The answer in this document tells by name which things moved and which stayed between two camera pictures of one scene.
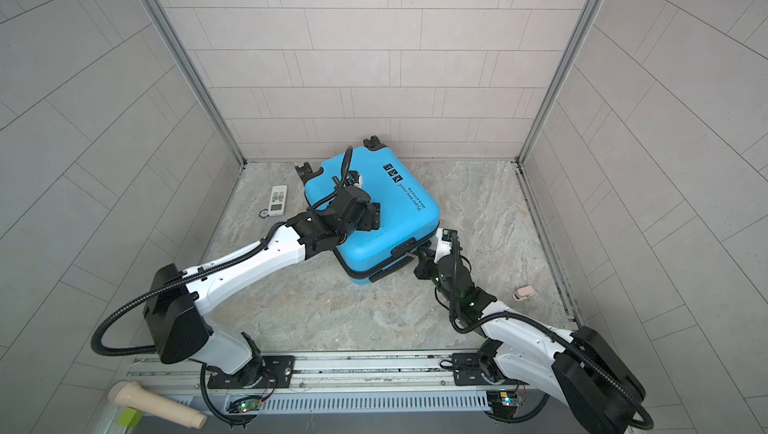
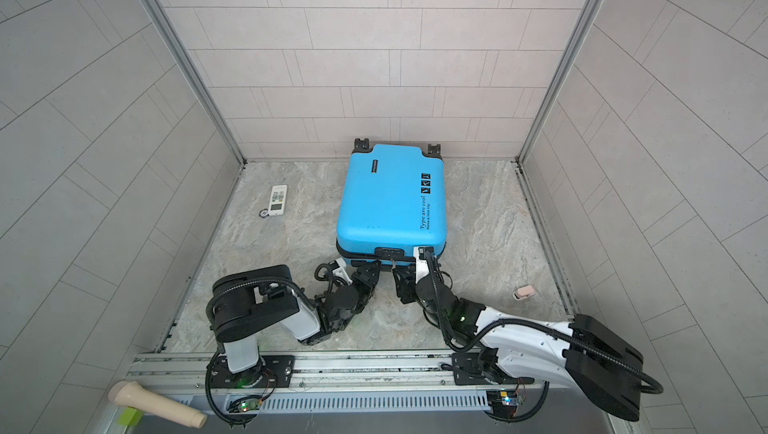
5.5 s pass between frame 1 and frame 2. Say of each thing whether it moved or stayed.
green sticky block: stayed
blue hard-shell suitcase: moved
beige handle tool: stayed
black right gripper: moved
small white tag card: stayed
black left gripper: moved
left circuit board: stayed
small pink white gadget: stayed
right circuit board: stayed
